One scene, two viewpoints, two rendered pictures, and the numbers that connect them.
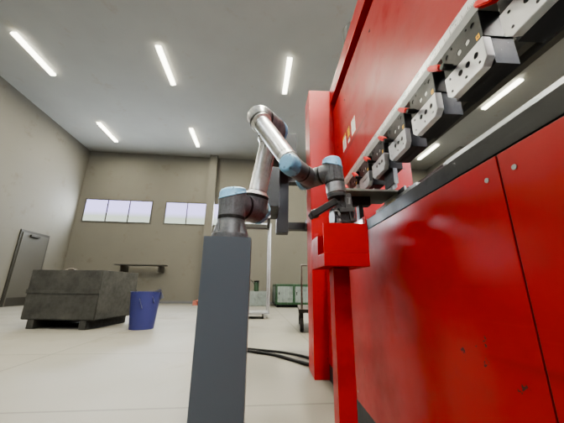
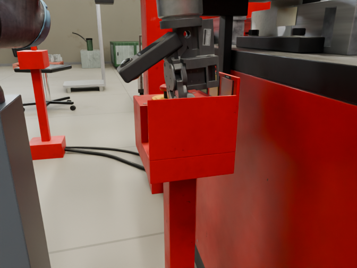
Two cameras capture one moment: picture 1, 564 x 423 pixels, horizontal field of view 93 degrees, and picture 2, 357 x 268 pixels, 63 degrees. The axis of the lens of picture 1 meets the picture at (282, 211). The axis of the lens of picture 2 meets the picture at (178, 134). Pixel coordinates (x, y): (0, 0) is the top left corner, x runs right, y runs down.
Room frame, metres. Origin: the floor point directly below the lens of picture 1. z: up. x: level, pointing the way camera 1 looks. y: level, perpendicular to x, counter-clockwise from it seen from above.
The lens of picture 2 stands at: (0.45, -0.11, 0.91)
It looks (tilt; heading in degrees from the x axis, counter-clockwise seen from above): 19 degrees down; 350
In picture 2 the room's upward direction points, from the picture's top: straight up
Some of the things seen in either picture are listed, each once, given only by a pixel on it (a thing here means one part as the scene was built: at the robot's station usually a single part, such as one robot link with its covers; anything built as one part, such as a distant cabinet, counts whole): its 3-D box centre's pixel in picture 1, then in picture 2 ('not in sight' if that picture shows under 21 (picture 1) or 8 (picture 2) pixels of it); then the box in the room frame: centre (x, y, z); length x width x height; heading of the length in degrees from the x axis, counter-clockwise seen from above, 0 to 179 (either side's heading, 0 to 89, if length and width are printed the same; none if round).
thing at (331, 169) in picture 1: (331, 171); not in sight; (0.97, -0.20, 1.03); 0.09 x 0.08 x 0.11; 54
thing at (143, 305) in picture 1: (145, 308); not in sight; (4.18, 1.99, 0.28); 0.48 x 0.43 x 0.55; 101
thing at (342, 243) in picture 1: (337, 244); (179, 117); (1.02, -0.22, 0.75); 0.20 x 0.16 x 0.18; 5
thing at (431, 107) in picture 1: (433, 106); not in sight; (0.80, -0.53, 1.20); 0.15 x 0.09 x 0.17; 2
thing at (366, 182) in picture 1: (371, 175); not in sight; (1.40, -0.50, 1.20); 0.15 x 0.09 x 0.17; 2
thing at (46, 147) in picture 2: not in sight; (41, 103); (2.78, 0.53, 0.42); 0.25 x 0.20 x 0.83; 92
